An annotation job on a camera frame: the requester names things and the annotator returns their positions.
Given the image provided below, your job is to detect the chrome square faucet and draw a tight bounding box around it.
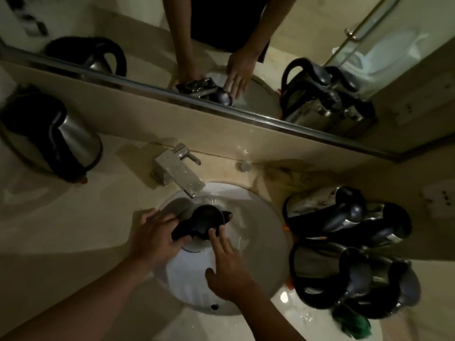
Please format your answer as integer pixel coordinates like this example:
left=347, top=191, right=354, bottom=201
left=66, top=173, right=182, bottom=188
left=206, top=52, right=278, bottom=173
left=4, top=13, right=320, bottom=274
left=151, top=143, right=207, bottom=199

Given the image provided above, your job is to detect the steel kettle with black handle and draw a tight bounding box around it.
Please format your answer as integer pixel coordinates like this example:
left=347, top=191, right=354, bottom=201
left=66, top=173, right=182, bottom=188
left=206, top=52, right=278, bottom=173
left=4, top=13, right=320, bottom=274
left=355, top=200, right=413, bottom=250
left=289, top=241, right=374, bottom=310
left=282, top=186, right=367, bottom=242
left=0, top=91, right=104, bottom=184
left=350, top=256, right=422, bottom=320

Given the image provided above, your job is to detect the person's left hand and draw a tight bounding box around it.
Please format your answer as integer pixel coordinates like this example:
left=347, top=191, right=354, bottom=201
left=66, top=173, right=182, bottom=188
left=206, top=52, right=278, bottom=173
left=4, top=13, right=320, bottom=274
left=130, top=208, right=193, bottom=270

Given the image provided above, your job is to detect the green scouring pad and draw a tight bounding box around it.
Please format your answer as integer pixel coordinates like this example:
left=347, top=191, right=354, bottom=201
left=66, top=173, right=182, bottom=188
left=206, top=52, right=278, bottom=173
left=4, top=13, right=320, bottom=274
left=332, top=304, right=372, bottom=341

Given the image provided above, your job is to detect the wall mirror with metal frame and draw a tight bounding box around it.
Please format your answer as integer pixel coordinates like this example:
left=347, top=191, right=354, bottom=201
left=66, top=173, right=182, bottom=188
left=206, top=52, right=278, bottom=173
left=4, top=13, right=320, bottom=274
left=0, top=0, right=455, bottom=163

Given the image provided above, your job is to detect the person's right hand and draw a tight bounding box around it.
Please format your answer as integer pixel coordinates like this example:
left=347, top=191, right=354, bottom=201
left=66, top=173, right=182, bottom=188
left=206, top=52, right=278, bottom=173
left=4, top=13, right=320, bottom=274
left=205, top=229, right=257, bottom=303

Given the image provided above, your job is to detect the person's right forearm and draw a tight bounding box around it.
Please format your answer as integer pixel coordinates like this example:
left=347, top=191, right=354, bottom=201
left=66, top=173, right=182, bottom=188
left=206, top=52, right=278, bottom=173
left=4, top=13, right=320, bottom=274
left=236, top=290, right=310, bottom=341

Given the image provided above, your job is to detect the white wall socket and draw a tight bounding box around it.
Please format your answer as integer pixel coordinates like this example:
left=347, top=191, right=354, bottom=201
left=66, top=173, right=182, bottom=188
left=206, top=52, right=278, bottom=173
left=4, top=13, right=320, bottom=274
left=422, top=184, right=455, bottom=218

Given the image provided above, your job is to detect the white round sink basin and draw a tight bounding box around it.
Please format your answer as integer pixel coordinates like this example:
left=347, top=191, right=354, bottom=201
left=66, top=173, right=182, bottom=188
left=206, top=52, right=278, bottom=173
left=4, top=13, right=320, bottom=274
left=152, top=182, right=289, bottom=316

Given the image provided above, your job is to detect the person's left forearm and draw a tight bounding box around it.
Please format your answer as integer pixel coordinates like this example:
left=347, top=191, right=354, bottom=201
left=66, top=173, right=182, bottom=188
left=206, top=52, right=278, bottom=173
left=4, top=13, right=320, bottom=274
left=0, top=256, right=154, bottom=341

